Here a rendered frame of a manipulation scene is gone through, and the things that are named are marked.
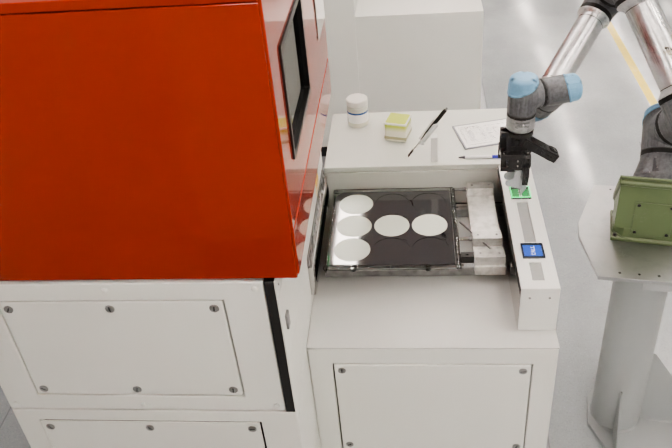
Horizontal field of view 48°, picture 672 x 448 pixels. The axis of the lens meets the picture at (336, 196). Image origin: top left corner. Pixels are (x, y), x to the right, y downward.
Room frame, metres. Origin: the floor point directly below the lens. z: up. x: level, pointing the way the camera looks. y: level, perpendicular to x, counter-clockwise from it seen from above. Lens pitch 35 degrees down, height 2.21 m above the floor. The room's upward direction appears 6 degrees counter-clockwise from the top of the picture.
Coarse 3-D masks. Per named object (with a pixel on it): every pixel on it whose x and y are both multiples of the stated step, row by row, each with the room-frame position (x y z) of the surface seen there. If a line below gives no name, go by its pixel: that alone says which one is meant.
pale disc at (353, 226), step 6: (354, 216) 1.77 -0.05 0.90; (360, 216) 1.77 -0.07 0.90; (342, 222) 1.75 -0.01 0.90; (348, 222) 1.75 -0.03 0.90; (354, 222) 1.75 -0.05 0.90; (360, 222) 1.74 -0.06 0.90; (366, 222) 1.74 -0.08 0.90; (342, 228) 1.72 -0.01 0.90; (348, 228) 1.72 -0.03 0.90; (354, 228) 1.72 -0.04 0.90; (360, 228) 1.71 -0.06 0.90; (366, 228) 1.71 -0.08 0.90; (342, 234) 1.69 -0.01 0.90; (348, 234) 1.69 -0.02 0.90; (354, 234) 1.69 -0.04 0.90; (360, 234) 1.69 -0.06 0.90
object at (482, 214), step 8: (472, 200) 1.82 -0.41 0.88; (480, 200) 1.82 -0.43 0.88; (488, 200) 1.82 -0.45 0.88; (472, 208) 1.78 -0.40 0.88; (480, 208) 1.78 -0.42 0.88; (488, 208) 1.78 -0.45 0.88; (472, 216) 1.75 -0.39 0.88; (480, 216) 1.74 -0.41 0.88; (488, 216) 1.74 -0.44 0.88; (496, 216) 1.73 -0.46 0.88; (472, 224) 1.71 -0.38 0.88; (480, 224) 1.70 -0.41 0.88; (488, 224) 1.70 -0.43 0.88; (496, 224) 1.70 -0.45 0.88; (472, 248) 1.62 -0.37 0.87; (480, 248) 1.60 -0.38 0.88; (488, 248) 1.59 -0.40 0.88; (496, 248) 1.59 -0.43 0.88; (480, 272) 1.52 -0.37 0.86; (488, 272) 1.52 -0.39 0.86; (496, 272) 1.51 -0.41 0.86; (504, 272) 1.51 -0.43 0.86
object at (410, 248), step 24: (360, 192) 1.89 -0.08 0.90; (384, 192) 1.88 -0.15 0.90; (408, 192) 1.87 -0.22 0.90; (432, 192) 1.86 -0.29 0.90; (336, 216) 1.78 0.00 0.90; (408, 216) 1.75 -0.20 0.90; (336, 240) 1.67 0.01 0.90; (384, 240) 1.65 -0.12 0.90; (408, 240) 1.64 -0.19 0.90; (432, 240) 1.63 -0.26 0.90; (336, 264) 1.56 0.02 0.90; (360, 264) 1.55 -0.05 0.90; (384, 264) 1.55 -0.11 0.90; (408, 264) 1.54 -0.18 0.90
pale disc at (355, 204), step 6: (348, 198) 1.87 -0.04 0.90; (354, 198) 1.87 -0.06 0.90; (360, 198) 1.86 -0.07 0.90; (366, 198) 1.86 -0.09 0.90; (342, 204) 1.84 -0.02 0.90; (348, 204) 1.84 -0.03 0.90; (354, 204) 1.83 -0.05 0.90; (360, 204) 1.83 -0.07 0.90; (366, 204) 1.83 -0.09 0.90; (372, 204) 1.83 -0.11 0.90; (342, 210) 1.81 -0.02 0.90; (348, 210) 1.81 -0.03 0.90; (354, 210) 1.80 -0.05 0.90; (360, 210) 1.80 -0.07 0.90; (366, 210) 1.80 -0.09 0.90
